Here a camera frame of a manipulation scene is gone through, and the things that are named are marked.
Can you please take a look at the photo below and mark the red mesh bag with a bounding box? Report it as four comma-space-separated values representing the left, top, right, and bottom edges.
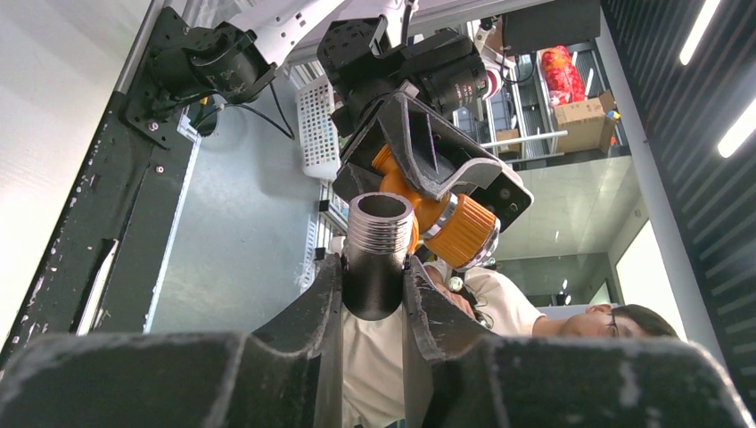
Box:
540, 45, 587, 107

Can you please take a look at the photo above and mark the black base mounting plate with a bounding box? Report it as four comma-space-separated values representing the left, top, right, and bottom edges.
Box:
1, 6, 197, 362

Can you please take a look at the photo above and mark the white slotted cable duct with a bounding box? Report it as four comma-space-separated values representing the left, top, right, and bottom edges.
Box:
298, 180, 349, 294

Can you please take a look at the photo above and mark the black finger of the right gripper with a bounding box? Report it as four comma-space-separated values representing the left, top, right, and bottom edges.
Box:
341, 91, 504, 201

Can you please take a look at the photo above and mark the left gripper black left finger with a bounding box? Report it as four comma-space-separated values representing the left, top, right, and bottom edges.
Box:
1, 255, 342, 427

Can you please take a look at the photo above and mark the orange faucet body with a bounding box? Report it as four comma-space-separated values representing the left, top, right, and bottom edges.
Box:
372, 144, 500, 271

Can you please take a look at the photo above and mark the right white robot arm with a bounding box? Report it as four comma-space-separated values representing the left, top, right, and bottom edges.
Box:
146, 1, 505, 200

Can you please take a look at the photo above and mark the person in white shirt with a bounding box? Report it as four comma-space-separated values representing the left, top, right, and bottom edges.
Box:
341, 260, 678, 427

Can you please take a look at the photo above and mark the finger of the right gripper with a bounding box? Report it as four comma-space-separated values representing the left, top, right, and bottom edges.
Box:
332, 163, 383, 202

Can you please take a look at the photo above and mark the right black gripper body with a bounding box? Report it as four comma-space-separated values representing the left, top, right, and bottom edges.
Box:
316, 16, 489, 137

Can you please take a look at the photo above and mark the right black camera cable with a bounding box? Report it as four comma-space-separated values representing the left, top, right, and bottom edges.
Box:
194, 82, 297, 143

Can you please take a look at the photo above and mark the silver metal faucet fitting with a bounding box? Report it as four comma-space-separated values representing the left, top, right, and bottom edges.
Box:
342, 192, 414, 321

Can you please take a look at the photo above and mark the cardboard box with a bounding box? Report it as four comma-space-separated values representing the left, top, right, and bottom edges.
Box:
553, 91, 617, 154

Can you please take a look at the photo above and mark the metal storage shelf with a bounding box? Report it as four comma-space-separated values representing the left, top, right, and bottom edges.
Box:
452, 13, 631, 163

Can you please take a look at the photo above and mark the white perforated plastic basket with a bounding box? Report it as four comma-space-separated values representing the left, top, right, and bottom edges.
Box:
296, 75, 341, 181

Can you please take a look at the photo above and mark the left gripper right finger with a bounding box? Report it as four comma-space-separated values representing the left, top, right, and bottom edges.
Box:
404, 257, 753, 427

